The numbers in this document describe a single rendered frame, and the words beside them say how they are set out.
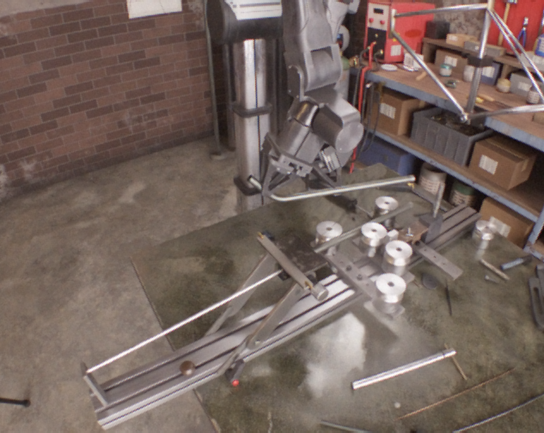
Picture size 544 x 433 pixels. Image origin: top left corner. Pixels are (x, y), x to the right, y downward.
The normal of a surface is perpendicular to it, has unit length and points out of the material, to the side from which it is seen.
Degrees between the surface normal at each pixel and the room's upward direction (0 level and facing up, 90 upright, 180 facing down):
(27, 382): 0
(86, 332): 0
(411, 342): 0
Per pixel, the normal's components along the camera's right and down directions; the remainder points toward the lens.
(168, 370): -0.02, -0.80
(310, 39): 0.49, 0.35
